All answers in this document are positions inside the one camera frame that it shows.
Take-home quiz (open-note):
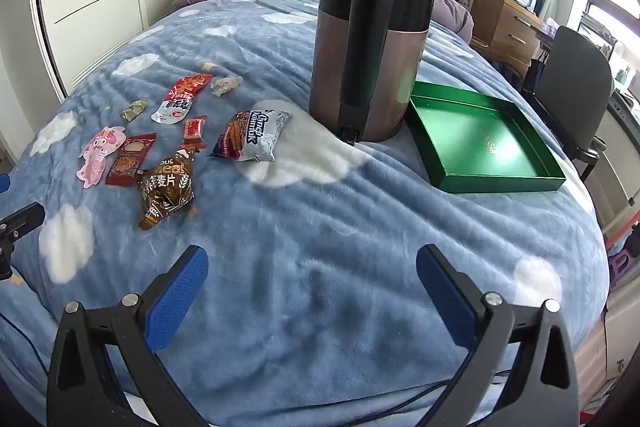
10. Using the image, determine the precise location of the small green candy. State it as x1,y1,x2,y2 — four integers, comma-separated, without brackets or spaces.
120,97,150,122

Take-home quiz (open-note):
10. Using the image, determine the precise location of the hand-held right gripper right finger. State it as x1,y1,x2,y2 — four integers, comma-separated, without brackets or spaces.
416,243,581,427

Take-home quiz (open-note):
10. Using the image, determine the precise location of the red-brown snack packet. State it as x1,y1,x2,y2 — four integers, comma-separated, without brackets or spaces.
105,133,158,186

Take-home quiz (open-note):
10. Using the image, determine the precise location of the green tray box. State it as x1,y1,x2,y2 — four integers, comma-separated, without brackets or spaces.
404,81,567,194

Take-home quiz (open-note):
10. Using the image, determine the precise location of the black cable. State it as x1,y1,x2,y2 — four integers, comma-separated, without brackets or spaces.
0,311,51,378

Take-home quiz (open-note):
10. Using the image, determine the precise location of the red and white snack pouch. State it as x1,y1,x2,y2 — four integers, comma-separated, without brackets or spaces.
151,74,214,126

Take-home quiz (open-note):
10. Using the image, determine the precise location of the blue cloud print blanket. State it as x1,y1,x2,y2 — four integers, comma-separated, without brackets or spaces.
0,0,611,427

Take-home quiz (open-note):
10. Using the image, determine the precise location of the brown oat snack bag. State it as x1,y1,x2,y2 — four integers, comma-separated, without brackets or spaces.
137,149,198,232

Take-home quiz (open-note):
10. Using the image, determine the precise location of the silver cracker packet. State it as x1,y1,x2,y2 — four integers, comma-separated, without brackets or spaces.
206,109,294,162

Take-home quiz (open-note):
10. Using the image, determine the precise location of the brown and black cylindrical container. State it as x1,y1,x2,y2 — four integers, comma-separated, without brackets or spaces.
308,0,441,145

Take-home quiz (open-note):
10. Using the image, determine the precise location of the pink cartoon snack packet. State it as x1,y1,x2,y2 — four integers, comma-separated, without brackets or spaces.
76,125,127,190

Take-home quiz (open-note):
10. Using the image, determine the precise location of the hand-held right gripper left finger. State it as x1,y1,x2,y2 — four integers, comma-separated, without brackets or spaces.
46,244,210,427

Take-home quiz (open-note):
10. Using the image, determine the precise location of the wooden dresser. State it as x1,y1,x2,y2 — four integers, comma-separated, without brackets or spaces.
470,0,546,75

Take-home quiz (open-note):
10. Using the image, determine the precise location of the clear candy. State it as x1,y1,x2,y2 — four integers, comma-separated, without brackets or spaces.
210,76,244,98

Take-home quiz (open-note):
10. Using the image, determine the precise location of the dark grey chair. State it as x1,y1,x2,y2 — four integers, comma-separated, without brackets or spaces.
532,25,617,180

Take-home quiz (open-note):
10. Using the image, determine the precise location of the small red snack packet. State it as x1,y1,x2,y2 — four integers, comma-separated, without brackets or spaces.
181,115,209,151

